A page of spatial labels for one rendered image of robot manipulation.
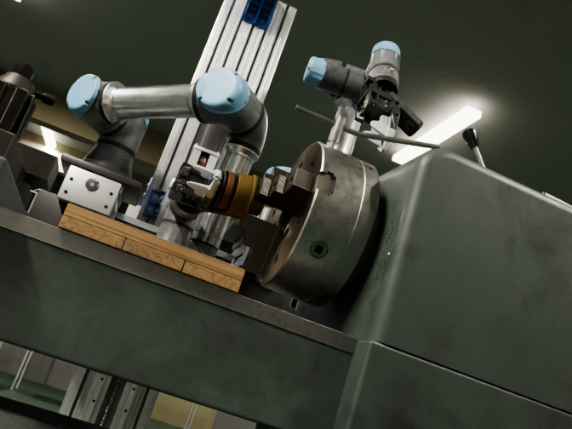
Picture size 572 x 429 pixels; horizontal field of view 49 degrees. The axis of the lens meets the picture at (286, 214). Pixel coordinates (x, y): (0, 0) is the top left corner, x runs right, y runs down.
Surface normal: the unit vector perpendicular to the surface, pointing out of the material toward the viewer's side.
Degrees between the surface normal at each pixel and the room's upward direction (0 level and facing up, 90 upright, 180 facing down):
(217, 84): 89
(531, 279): 90
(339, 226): 102
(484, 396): 90
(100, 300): 90
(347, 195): 80
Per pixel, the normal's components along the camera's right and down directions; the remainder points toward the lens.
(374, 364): 0.32, -0.18
